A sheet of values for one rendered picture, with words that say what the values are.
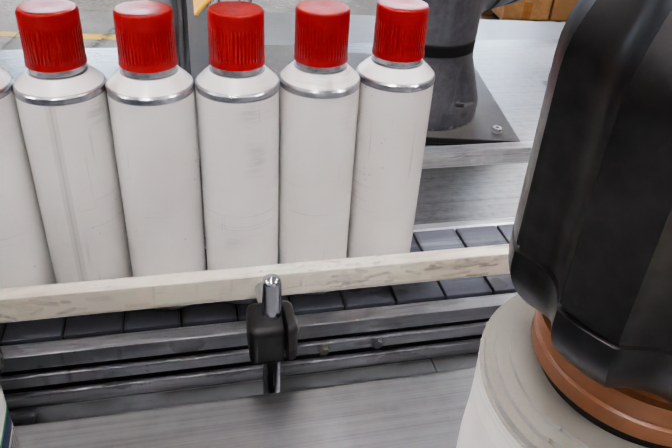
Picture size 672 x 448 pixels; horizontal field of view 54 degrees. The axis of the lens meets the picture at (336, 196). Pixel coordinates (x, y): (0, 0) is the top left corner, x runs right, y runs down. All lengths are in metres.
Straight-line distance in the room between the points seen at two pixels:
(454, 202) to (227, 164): 0.35
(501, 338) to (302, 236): 0.27
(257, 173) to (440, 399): 0.18
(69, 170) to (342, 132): 0.17
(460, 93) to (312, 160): 0.42
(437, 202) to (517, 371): 0.52
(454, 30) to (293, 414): 0.50
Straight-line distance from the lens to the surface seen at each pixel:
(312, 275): 0.45
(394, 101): 0.42
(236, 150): 0.41
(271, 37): 1.14
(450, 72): 0.79
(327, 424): 0.41
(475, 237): 0.57
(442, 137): 0.79
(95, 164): 0.43
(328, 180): 0.43
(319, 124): 0.41
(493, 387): 0.19
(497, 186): 0.75
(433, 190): 0.72
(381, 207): 0.46
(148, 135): 0.40
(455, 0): 0.77
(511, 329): 0.20
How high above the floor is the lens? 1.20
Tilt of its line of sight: 32 degrees down
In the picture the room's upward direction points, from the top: 4 degrees clockwise
